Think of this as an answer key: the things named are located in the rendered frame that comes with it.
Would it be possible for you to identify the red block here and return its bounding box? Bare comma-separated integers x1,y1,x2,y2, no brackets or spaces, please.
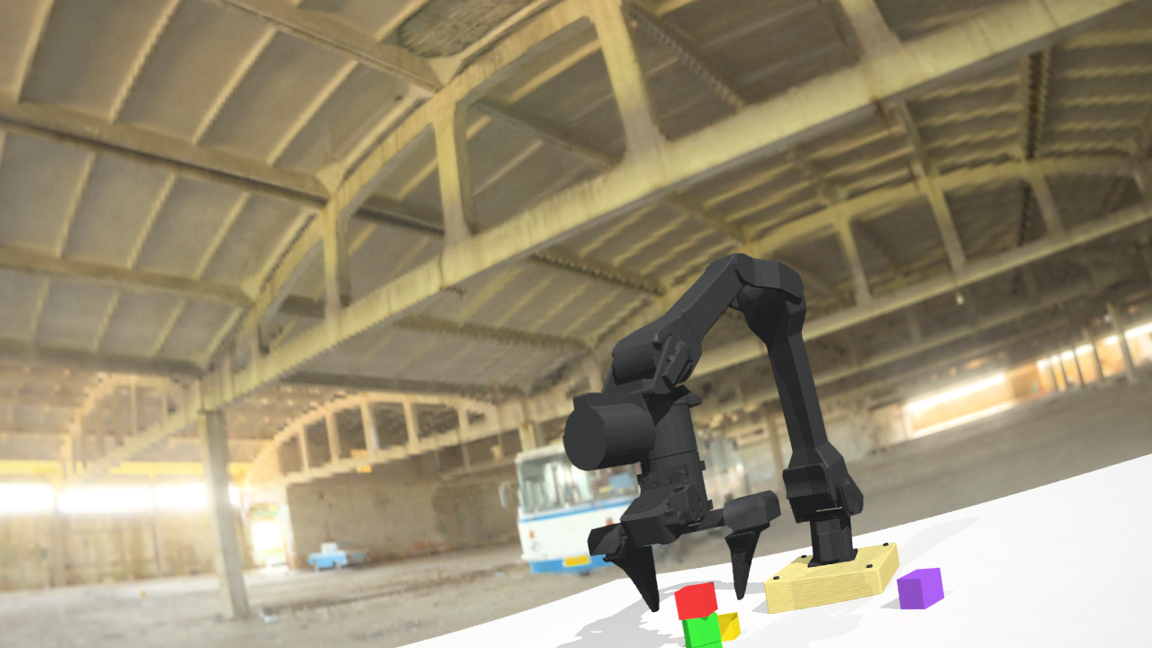
674,581,718,620

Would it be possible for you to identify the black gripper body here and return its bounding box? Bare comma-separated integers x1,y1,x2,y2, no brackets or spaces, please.
588,451,781,557

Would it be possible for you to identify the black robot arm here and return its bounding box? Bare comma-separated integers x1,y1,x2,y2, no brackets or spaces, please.
562,253,864,568

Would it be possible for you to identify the purple cube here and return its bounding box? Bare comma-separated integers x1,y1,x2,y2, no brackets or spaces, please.
896,568,945,609

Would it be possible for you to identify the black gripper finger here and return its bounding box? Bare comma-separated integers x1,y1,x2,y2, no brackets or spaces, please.
602,545,660,613
725,522,770,600

